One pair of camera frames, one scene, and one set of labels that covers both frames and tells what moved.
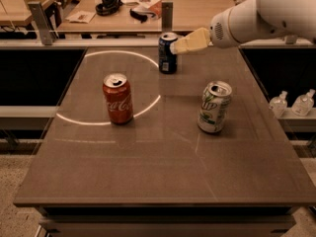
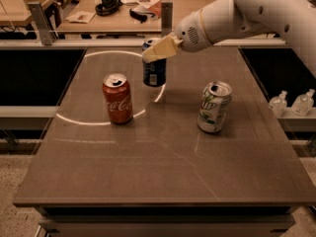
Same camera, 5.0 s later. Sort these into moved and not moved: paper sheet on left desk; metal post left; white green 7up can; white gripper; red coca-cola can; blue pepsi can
Moved: white gripper; blue pepsi can
Not moved: metal post left; red coca-cola can; white green 7up can; paper sheet on left desk
